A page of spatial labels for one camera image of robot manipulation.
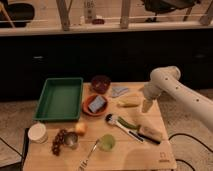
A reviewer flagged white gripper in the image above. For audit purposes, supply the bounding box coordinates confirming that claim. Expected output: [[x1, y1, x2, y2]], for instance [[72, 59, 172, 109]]
[[141, 82, 163, 113]]

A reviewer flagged yellow banana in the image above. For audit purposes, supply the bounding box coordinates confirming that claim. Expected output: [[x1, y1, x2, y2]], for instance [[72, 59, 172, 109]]
[[118, 97, 141, 107]]

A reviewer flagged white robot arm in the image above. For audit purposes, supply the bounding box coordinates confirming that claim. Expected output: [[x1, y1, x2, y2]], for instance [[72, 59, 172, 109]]
[[142, 66, 213, 132]]

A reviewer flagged green plastic cup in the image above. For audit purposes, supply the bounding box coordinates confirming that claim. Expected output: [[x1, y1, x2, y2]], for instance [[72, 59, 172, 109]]
[[98, 134, 116, 152]]

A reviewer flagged small metal cup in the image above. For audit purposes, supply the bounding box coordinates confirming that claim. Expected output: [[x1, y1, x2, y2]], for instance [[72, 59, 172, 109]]
[[64, 132, 78, 149]]

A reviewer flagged white paper cup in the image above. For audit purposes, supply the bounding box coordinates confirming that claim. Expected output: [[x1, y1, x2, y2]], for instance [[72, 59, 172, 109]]
[[28, 123, 48, 143]]

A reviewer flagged wooden brush block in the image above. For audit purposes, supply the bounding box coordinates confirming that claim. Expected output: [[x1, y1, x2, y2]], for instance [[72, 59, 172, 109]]
[[138, 126, 163, 142]]

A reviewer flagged grey folded cloth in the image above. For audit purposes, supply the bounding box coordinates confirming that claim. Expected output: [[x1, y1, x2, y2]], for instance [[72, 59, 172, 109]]
[[111, 86, 129, 98]]

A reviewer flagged black white spatula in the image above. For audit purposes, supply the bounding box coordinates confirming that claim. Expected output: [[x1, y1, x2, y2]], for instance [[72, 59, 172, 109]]
[[105, 114, 143, 143]]

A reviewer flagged blue sponge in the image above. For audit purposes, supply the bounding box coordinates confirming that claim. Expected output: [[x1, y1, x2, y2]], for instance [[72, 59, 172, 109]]
[[88, 96, 106, 113]]

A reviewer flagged dark red bowl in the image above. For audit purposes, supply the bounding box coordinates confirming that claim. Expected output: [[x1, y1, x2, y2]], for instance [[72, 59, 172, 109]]
[[91, 75, 111, 94]]

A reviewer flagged orange bowl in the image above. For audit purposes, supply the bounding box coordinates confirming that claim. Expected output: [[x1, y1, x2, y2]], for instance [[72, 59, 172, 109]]
[[82, 94, 108, 117]]

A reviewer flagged small orange fruit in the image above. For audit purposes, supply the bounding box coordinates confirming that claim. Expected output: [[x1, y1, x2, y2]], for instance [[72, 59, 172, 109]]
[[75, 122, 87, 136]]

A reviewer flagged metal fork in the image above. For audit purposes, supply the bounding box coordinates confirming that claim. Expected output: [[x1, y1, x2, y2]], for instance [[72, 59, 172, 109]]
[[78, 139, 100, 171]]

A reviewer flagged green plastic tray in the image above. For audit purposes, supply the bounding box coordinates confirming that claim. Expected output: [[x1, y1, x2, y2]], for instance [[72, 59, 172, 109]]
[[34, 77, 83, 122]]

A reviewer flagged bunch of red grapes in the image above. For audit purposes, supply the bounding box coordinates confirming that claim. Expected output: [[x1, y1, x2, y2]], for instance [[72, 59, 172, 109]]
[[51, 129, 67, 156]]

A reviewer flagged black office chair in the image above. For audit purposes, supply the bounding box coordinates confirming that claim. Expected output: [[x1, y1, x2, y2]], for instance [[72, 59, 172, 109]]
[[141, 0, 201, 23]]

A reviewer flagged black chair left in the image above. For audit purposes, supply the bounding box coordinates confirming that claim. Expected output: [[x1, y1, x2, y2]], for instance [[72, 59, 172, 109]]
[[0, 3, 35, 28]]

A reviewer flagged green handled peeler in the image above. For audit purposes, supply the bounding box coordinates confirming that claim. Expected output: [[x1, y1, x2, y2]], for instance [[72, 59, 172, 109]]
[[117, 116, 140, 130]]

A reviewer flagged black cable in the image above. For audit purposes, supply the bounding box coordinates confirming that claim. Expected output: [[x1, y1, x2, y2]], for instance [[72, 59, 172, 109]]
[[168, 132, 213, 171]]

